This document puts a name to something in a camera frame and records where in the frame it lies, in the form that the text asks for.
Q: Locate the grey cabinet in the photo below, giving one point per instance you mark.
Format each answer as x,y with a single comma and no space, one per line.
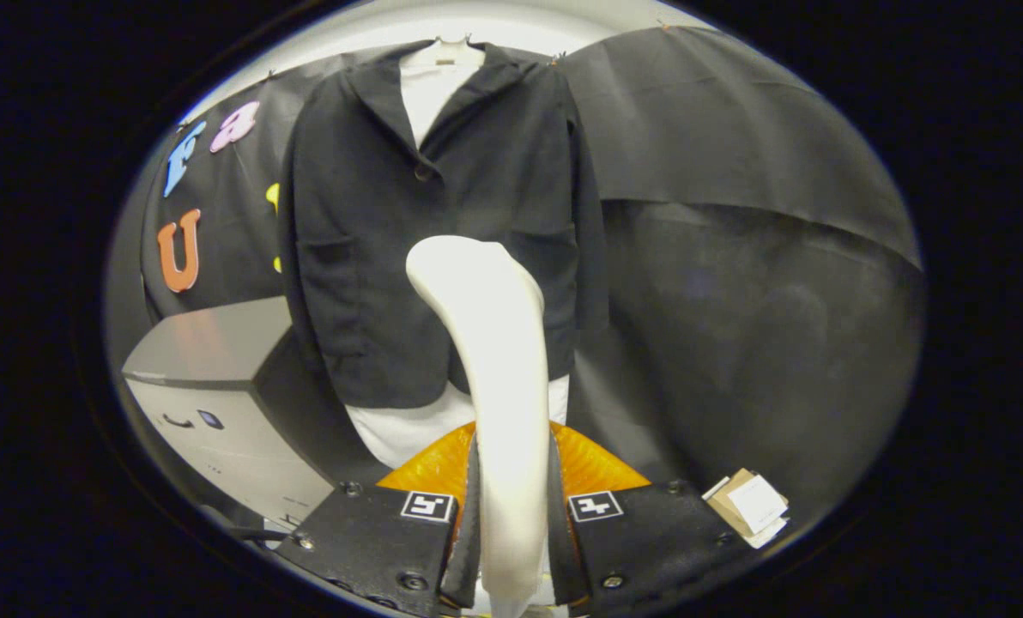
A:
211,343

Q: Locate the black jacket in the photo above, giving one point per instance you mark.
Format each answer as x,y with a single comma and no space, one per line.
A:
374,215

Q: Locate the white plastic clothes hanger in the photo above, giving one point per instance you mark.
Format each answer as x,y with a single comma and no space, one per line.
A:
451,49

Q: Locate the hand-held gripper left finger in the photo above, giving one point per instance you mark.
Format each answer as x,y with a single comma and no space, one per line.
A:
465,549

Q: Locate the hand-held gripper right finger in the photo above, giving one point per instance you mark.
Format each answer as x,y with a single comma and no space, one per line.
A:
563,549

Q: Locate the white garment steamer head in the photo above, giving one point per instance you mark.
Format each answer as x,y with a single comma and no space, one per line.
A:
494,343

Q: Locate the black backdrop cloth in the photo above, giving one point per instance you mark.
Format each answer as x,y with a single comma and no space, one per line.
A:
735,343

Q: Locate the cardboard pieces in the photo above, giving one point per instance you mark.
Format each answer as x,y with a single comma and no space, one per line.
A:
756,502

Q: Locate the white shirt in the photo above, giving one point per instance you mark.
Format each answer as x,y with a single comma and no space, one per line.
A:
430,94

